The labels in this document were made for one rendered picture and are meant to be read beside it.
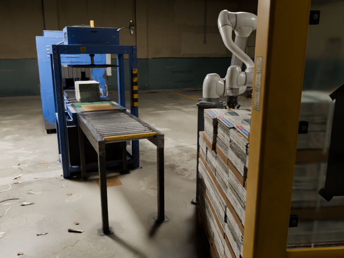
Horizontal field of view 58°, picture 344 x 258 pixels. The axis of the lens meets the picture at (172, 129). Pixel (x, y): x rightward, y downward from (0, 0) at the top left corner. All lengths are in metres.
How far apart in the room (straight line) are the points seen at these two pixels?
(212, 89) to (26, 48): 8.88
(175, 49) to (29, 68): 5.18
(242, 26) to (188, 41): 9.87
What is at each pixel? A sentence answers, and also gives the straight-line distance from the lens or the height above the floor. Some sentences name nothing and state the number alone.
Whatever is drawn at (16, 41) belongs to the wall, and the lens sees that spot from 11.15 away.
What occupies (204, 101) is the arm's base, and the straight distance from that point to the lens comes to 2.89.
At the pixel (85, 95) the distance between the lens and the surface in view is 4.49.
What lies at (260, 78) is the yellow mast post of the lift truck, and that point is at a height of 1.39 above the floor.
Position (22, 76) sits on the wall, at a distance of 11.16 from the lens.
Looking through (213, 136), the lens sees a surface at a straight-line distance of 2.03.
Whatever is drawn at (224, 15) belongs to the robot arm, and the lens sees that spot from 2.62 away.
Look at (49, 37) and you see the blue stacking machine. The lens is 6.01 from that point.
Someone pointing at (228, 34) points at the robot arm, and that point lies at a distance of 2.51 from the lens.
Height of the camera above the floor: 1.45
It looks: 14 degrees down
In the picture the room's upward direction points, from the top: straight up
